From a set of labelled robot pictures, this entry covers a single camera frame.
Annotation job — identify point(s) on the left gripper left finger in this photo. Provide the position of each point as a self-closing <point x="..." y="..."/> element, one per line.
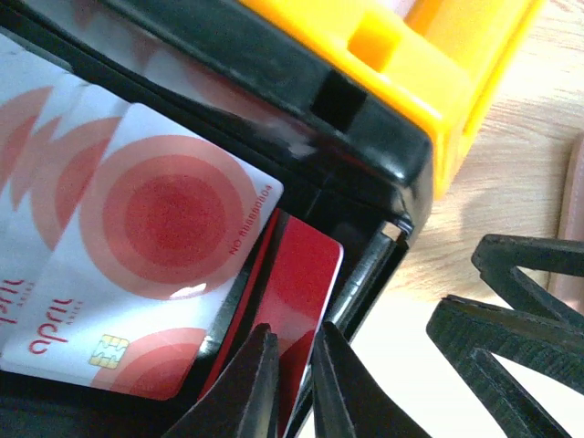
<point x="243" y="401"/>

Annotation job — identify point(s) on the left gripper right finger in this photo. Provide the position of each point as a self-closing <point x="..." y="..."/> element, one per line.
<point x="348" y="402"/>

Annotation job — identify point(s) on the dark red card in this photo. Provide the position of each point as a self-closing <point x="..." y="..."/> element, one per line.
<point x="288" y="288"/>

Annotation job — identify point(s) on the black bin with red cards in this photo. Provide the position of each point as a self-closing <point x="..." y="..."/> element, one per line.
<point x="352" y="167"/>

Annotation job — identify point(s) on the yellow plastic bin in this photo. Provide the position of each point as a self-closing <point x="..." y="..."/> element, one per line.
<point x="439" y="65"/>

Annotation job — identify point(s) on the white red circle cards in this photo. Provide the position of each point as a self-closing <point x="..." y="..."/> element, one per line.
<point x="147" y="224"/>

